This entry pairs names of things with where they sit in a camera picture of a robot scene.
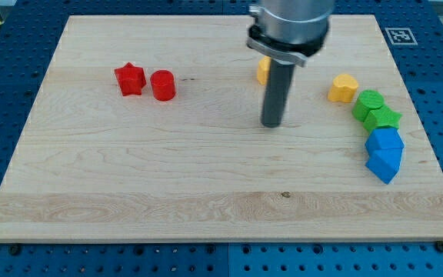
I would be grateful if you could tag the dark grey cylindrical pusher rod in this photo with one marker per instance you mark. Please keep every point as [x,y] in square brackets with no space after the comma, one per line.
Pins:
[280,76]

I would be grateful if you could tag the yellow hexagon block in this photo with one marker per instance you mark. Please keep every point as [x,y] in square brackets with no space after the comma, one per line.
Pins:
[263,70]

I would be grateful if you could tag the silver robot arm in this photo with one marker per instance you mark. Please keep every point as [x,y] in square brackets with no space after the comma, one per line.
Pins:
[288,32]

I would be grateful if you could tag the yellow heart block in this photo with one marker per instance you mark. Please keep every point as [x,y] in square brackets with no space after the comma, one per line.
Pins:
[343,88]

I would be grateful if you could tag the green cylinder block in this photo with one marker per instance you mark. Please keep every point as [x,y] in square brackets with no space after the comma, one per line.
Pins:
[367,101]

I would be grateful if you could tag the green star block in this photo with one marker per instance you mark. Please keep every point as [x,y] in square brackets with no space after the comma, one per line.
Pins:
[383,117]

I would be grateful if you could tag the red cylinder block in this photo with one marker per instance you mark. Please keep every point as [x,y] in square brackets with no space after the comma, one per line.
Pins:
[163,85]

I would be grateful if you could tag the blue pentagon block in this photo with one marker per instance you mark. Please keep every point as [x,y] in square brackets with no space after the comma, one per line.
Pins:
[383,138]

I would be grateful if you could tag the white fiducial marker tag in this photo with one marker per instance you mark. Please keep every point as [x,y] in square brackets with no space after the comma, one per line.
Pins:
[400,36]

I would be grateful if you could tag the blue triangular block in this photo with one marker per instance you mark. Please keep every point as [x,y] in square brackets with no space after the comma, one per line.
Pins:
[385,163]

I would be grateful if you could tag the light wooden board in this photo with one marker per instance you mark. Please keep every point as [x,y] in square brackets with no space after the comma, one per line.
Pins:
[94,166]

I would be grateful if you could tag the red star block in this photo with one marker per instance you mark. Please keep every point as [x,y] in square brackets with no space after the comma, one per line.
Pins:
[131,79]

